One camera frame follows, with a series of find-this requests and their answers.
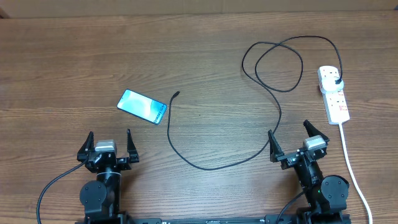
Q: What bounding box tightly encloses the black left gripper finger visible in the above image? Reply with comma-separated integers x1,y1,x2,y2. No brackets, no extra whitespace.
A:
76,131,94,162
127,129,139,163

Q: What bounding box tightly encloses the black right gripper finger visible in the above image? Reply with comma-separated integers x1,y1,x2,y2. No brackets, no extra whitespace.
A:
303,119,330,142
268,130,284,162

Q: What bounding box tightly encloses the blue Samsung Galaxy smartphone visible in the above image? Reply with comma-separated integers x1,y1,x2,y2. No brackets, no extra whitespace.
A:
117,89,167,124

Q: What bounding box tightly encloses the black USB charging cable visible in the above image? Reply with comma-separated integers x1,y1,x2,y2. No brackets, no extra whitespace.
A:
167,35,344,171

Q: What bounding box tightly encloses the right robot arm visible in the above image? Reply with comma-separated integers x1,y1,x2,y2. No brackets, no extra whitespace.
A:
264,120,351,223

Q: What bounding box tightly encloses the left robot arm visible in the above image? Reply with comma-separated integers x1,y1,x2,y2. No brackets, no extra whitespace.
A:
77,129,139,224

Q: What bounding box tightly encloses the white charger plug adapter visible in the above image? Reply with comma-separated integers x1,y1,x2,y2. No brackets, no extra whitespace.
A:
319,77,345,94

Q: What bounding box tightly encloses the white power strip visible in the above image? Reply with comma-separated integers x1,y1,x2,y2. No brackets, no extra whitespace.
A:
317,65,350,124

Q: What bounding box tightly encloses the white power strip cord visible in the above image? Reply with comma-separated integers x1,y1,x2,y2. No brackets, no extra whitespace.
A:
338,123,374,224

